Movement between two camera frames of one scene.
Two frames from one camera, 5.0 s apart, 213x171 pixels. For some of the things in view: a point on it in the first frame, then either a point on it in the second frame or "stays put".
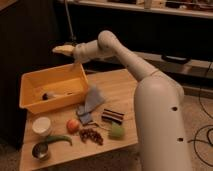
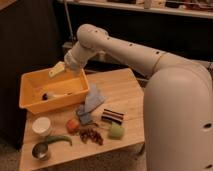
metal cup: x=40 y=151 stays put
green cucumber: x=56 y=138 stays put
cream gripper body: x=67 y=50 to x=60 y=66
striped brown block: x=113 y=116 stays put
